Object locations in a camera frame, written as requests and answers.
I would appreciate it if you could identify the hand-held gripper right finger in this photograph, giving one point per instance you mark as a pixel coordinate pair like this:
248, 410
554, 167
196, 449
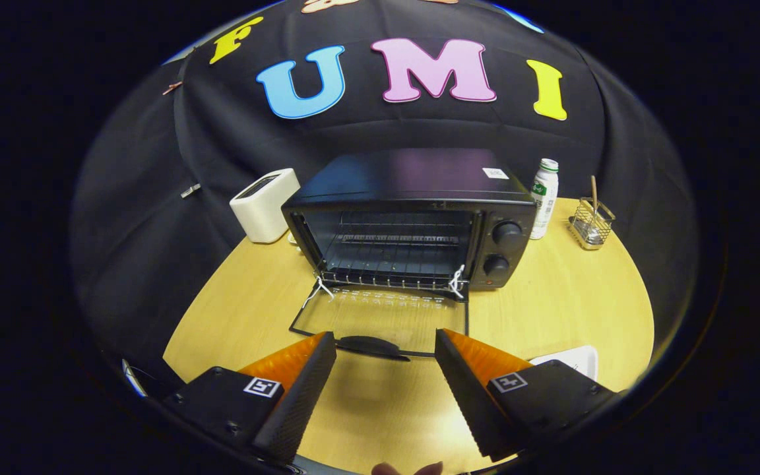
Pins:
469, 402

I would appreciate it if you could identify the silver clip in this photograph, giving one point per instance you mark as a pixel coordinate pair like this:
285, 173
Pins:
190, 191

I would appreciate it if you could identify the pink clip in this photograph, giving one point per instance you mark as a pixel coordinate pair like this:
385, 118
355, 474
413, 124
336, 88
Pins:
171, 88

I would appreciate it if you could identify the wooden stick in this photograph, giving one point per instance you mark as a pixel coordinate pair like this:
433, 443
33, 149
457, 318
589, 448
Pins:
594, 191

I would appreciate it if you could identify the black toaster oven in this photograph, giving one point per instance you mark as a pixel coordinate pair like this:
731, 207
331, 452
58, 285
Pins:
413, 175

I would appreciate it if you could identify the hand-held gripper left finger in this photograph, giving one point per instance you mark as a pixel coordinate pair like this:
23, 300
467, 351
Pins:
297, 402

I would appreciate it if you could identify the white drink bottle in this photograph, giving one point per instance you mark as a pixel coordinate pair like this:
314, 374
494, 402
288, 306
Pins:
543, 204

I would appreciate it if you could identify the white toaster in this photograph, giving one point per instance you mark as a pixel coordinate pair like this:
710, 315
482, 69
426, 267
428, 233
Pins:
264, 211

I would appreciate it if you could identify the white cherry print dish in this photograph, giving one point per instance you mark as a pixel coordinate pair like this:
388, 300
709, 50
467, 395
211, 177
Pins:
578, 361

